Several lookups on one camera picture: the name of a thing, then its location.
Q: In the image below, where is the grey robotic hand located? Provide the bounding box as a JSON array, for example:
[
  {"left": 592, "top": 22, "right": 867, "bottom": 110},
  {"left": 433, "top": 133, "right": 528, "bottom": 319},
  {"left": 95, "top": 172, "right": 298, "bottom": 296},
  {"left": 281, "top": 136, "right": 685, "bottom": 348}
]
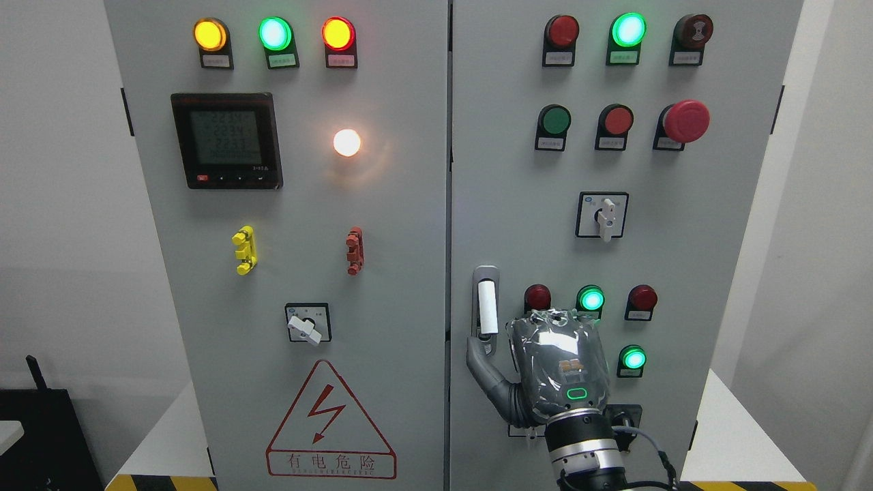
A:
[{"left": 467, "top": 310, "right": 609, "bottom": 428}]

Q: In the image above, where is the silver door handle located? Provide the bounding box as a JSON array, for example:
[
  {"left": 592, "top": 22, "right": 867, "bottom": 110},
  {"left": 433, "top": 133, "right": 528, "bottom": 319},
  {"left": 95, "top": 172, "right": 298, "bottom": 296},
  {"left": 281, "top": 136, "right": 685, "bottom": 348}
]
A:
[{"left": 471, "top": 265, "right": 500, "bottom": 357}]

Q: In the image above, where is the grey right cabinet door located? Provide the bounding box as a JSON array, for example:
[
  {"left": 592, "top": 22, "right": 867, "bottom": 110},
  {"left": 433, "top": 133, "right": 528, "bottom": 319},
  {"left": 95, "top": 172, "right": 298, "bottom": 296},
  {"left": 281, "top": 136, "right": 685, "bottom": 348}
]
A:
[{"left": 447, "top": 1, "right": 803, "bottom": 490}]

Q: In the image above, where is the grey cabinet door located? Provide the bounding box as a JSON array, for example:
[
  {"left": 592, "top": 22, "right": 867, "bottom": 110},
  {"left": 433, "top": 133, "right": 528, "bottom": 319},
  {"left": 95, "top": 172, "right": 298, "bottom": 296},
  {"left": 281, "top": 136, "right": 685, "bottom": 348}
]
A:
[
  {"left": 447, "top": 1, "right": 803, "bottom": 490},
  {"left": 105, "top": 1, "right": 449, "bottom": 490}
]

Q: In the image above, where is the grey left cabinet door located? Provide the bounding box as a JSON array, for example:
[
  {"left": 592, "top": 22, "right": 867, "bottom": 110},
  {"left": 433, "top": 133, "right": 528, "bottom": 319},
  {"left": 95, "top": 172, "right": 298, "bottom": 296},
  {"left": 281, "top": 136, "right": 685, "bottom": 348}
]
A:
[{"left": 105, "top": 1, "right": 449, "bottom": 490}]

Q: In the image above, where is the green lit indicator lower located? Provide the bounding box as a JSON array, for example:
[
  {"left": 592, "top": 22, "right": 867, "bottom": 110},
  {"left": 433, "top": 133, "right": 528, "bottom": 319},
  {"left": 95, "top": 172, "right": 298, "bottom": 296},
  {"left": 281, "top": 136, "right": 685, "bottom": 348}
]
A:
[{"left": 617, "top": 344, "right": 647, "bottom": 378}]

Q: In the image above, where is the red indicator light middle left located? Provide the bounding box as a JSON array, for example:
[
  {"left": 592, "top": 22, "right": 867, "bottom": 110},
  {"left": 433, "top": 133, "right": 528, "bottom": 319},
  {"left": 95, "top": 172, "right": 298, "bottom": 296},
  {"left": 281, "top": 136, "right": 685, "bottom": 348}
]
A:
[{"left": 523, "top": 284, "right": 552, "bottom": 317}]

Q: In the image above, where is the red indicator light middle right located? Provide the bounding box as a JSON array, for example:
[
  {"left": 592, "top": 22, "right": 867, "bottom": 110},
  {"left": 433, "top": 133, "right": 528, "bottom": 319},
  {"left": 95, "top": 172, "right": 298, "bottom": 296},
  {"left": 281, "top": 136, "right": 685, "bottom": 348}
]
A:
[{"left": 624, "top": 284, "right": 659, "bottom": 321}]

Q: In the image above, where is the white platform with hazard stripes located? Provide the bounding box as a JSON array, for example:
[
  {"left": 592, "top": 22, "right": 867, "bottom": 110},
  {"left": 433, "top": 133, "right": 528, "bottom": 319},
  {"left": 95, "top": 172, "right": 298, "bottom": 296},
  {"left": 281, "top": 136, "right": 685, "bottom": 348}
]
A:
[{"left": 107, "top": 372, "right": 816, "bottom": 490}]

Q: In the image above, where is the red terminal connector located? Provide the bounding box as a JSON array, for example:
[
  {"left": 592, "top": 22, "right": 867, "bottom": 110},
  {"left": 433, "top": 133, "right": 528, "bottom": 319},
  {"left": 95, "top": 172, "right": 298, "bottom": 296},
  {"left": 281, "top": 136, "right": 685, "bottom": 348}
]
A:
[{"left": 345, "top": 226, "right": 365, "bottom": 276}]

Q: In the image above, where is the green push button upper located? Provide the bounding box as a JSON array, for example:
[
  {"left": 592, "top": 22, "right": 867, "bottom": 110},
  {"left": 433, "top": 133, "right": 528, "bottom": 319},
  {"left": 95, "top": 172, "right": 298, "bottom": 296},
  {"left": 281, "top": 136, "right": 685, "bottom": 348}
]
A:
[{"left": 534, "top": 104, "right": 572, "bottom": 151}]

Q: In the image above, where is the red electric hazard warning sticker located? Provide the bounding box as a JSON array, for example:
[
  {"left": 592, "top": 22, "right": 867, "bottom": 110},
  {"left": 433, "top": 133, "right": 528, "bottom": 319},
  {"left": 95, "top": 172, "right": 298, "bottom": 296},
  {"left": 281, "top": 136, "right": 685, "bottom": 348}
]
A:
[{"left": 265, "top": 359, "right": 397, "bottom": 481}]

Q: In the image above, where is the red push button upper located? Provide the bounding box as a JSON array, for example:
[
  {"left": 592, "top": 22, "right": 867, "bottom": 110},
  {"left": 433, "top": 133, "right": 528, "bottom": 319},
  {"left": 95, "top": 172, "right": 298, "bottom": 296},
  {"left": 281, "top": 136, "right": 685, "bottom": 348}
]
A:
[{"left": 593, "top": 104, "right": 635, "bottom": 151}]

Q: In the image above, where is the red emergency stop button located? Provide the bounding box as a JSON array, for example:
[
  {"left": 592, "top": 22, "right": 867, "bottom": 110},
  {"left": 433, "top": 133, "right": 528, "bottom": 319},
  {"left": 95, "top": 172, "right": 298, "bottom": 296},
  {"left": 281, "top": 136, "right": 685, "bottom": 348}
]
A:
[{"left": 652, "top": 99, "right": 711, "bottom": 151}]

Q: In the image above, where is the white lit indicator light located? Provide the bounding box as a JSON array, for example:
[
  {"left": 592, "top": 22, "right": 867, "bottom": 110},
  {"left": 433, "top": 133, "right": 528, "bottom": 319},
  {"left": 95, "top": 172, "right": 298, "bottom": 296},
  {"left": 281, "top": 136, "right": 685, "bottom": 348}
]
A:
[{"left": 331, "top": 128, "right": 362, "bottom": 158}]

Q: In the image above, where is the red indicator light top right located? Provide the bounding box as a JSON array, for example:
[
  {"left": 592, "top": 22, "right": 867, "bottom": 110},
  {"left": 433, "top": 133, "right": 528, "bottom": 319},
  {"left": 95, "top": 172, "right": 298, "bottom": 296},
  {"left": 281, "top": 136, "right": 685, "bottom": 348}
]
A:
[{"left": 542, "top": 14, "right": 580, "bottom": 68}]

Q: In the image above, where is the green lit indicator top right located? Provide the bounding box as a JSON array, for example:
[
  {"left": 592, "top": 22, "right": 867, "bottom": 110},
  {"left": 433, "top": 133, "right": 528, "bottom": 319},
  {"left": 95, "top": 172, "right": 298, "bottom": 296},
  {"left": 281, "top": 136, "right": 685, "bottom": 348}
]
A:
[{"left": 605, "top": 12, "right": 648, "bottom": 66}]

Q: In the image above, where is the yellow terminal connector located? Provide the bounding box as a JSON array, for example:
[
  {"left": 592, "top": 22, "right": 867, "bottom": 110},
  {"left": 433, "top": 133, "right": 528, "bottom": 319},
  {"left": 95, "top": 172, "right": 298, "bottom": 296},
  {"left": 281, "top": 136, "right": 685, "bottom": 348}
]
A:
[{"left": 231, "top": 226, "right": 258, "bottom": 276}]

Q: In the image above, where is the dark red buzzer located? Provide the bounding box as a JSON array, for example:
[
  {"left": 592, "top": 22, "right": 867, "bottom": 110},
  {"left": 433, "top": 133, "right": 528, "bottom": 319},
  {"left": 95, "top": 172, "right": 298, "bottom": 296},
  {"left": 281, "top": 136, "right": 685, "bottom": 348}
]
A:
[{"left": 668, "top": 14, "right": 714, "bottom": 66}]

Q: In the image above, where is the red lit indicator light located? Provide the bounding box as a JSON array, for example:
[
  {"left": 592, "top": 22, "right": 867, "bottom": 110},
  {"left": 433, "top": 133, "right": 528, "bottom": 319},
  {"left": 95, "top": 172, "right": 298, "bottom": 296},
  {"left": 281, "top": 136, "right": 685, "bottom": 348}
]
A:
[{"left": 321, "top": 16, "right": 358, "bottom": 69}]

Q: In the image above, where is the black digital power meter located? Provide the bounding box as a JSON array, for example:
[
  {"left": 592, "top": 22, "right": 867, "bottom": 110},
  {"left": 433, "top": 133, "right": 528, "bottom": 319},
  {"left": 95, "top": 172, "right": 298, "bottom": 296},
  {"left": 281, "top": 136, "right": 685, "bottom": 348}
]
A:
[{"left": 171, "top": 92, "right": 284, "bottom": 190}]

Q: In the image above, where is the green indicator light top left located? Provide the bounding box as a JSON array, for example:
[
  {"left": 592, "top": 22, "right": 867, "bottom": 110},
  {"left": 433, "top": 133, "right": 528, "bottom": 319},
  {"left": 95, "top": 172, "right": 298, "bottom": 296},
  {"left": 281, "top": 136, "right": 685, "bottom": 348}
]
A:
[{"left": 258, "top": 16, "right": 299, "bottom": 70}]

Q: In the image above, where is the yellow indicator light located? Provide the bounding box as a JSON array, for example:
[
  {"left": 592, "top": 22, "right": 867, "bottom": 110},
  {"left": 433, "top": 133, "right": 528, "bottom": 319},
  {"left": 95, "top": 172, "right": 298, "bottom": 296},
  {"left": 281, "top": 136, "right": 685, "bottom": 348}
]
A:
[{"left": 192, "top": 18, "right": 234, "bottom": 70}]

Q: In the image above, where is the black box with antenna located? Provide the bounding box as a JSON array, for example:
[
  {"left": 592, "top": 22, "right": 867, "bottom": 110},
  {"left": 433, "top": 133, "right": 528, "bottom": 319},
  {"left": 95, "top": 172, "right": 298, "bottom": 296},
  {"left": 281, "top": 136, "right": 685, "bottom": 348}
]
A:
[{"left": 1, "top": 355, "right": 105, "bottom": 490}]

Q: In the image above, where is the white rotary switch lower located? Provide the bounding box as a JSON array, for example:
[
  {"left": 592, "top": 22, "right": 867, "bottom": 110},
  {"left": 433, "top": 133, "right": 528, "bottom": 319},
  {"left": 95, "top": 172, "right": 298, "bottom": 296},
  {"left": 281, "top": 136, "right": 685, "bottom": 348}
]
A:
[{"left": 506, "top": 424, "right": 545, "bottom": 442}]

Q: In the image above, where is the white rotary switch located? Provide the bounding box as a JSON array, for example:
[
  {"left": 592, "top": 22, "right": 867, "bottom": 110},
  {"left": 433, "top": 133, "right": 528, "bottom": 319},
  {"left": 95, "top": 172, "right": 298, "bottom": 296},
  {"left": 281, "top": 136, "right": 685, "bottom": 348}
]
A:
[
  {"left": 576, "top": 192, "right": 630, "bottom": 243},
  {"left": 506, "top": 424, "right": 545, "bottom": 442}
]

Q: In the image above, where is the black rotary selector switch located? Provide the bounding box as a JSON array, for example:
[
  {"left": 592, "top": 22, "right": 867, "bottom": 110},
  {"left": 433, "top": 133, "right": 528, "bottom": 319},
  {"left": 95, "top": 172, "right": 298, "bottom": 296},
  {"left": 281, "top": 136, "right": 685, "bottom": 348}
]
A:
[{"left": 603, "top": 404, "right": 643, "bottom": 453}]

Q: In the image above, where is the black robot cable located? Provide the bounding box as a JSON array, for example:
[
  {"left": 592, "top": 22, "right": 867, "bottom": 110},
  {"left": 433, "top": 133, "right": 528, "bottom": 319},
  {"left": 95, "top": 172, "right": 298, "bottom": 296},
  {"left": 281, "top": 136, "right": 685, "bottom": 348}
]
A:
[{"left": 610, "top": 425, "right": 683, "bottom": 491}]

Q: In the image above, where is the white rotary switch upper right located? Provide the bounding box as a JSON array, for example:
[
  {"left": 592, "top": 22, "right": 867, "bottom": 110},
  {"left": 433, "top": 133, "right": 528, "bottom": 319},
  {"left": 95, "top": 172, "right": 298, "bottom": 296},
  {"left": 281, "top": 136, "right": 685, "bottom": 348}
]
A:
[{"left": 576, "top": 192, "right": 630, "bottom": 243}]

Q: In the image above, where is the white rotary switch left door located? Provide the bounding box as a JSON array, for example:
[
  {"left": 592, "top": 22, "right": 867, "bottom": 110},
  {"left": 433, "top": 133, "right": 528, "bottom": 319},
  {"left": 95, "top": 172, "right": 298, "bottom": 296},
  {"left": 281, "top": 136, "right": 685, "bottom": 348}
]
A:
[{"left": 284, "top": 302, "right": 331, "bottom": 346}]

